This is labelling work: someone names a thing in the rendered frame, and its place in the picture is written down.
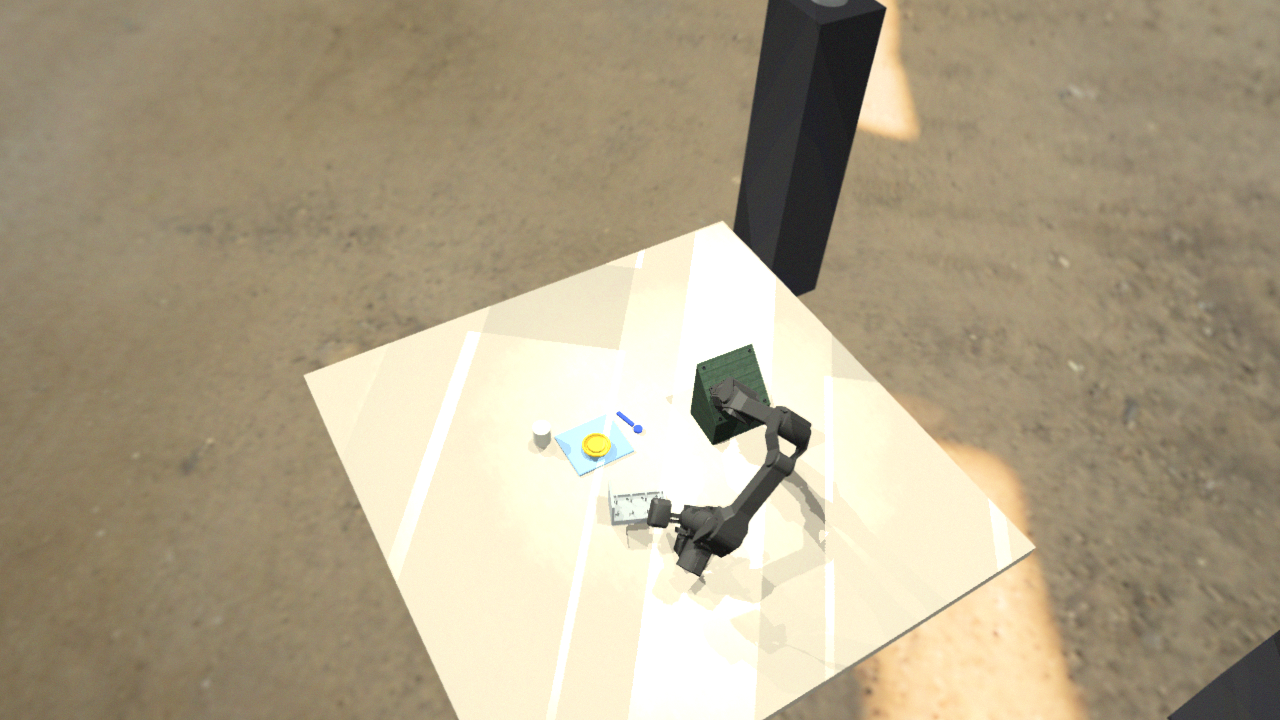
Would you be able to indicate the yellow plate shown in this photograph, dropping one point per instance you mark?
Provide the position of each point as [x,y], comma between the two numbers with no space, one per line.
[596,445]

